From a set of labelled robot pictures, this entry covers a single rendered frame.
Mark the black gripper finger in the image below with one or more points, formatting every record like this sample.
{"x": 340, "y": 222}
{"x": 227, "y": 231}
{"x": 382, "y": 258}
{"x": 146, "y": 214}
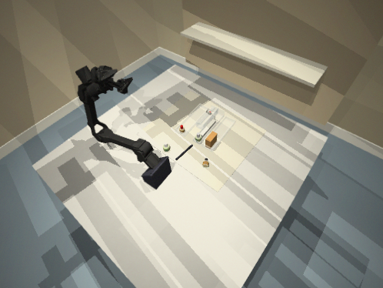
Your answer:
{"x": 126, "y": 83}
{"x": 105, "y": 75}

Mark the white jar with orange label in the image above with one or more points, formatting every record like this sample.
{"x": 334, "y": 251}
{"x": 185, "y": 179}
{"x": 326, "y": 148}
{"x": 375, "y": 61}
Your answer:
{"x": 205, "y": 163}

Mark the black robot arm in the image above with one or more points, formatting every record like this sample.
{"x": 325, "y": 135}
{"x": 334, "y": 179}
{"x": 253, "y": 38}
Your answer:
{"x": 88, "y": 95}

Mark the brown wooden block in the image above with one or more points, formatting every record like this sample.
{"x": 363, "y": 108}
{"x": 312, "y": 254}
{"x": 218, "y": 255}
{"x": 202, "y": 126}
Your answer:
{"x": 211, "y": 139}

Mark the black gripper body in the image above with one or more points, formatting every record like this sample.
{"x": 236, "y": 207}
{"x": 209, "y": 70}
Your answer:
{"x": 103, "y": 87}

